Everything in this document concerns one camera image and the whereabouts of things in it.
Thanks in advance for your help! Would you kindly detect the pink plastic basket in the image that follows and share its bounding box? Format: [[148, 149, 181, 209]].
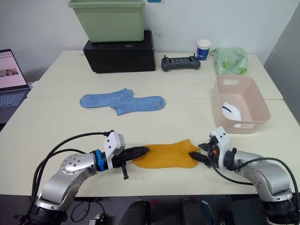
[[212, 75, 272, 135]]

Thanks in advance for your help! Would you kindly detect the grey partition panel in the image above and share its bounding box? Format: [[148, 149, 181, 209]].
[[262, 4, 300, 118]]

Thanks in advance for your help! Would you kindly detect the black rectangular box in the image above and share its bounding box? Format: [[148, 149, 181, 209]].
[[83, 30, 157, 74]]

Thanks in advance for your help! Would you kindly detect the white sock with blue stripe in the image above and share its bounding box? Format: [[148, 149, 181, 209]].
[[224, 107, 242, 122], [220, 101, 242, 122]]

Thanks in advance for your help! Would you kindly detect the mustard yellow sock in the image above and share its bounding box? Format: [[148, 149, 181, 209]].
[[132, 150, 199, 170], [135, 138, 201, 170]]

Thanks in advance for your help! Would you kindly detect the green patterned plastic bag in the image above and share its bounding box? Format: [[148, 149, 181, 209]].
[[210, 47, 248, 76]]

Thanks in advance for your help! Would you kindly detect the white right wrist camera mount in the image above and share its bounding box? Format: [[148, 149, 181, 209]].
[[208, 127, 232, 168]]

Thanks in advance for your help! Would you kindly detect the grey laptop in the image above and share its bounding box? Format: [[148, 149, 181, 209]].
[[0, 48, 31, 125]]

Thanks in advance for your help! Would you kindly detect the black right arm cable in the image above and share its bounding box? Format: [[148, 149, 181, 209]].
[[212, 157, 300, 202]]

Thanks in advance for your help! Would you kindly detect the dark rounded shape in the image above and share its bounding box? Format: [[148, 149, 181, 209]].
[[121, 199, 152, 225], [181, 198, 211, 225]]

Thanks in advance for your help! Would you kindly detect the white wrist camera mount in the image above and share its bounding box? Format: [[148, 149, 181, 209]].
[[208, 127, 232, 168], [104, 131, 126, 170]]

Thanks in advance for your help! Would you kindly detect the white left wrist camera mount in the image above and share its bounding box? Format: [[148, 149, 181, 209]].
[[104, 131, 126, 170]]

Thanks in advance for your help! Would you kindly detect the grey handheld remote controller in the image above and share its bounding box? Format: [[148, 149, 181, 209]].
[[161, 54, 202, 72]]

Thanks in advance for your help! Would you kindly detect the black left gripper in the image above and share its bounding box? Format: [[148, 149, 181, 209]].
[[112, 145, 150, 180]]

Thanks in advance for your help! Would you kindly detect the blue and white paper cup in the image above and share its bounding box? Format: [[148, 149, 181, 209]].
[[196, 39, 212, 61]]

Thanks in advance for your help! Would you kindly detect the light blue sock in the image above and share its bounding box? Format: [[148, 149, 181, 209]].
[[79, 88, 135, 110], [110, 95, 166, 116]]

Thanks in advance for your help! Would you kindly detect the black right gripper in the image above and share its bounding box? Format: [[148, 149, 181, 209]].
[[188, 138, 220, 167]]

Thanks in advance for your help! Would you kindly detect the green plastic bin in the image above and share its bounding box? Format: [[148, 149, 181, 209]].
[[67, 0, 145, 43]]

